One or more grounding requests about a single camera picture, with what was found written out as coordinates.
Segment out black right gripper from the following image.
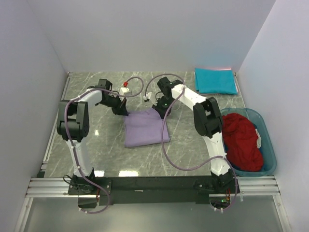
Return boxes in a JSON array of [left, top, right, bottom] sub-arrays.
[[153, 96, 175, 119]]

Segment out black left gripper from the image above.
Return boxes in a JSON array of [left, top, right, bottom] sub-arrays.
[[99, 93, 128, 116]]

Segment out purple t-shirt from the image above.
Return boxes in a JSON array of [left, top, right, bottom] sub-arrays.
[[124, 108, 170, 148]]

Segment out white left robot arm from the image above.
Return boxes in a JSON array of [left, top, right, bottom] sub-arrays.
[[56, 79, 131, 194]]

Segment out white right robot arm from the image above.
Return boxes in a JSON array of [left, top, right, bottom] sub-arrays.
[[153, 73, 238, 193]]

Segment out folded teal t-shirt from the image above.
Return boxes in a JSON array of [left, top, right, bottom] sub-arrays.
[[195, 68, 238, 95]]

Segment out red t-shirt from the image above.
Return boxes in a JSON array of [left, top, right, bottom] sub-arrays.
[[222, 113, 264, 172]]

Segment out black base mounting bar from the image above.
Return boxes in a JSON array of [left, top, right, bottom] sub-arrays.
[[68, 175, 239, 205]]

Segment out white cloth in basket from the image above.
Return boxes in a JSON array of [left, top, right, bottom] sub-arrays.
[[255, 128, 262, 149]]

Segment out blue plastic laundry basket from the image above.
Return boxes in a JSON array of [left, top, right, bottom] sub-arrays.
[[221, 108, 277, 177]]

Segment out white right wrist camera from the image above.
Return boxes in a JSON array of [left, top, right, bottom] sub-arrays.
[[143, 92, 155, 102]]

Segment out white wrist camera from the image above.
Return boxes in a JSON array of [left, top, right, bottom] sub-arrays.
[[143, 92, 155, 102], [119, 81, 132, 98]]

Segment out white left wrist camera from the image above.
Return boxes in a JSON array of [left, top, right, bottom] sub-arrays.
[[119, 81, 132, 98]]

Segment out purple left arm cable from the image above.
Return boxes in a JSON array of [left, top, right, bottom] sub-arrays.
[[65, 76, 145, 215]]

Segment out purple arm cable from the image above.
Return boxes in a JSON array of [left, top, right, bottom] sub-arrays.
[[144, 74, 239, 213], [65, 76, 145, 215]]

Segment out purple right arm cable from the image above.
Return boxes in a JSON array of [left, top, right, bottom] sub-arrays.
[[144, 74, 239, 213]]

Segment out aluminium frame rail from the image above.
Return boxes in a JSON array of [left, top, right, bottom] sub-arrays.
[[26, 176, 281, 198]]

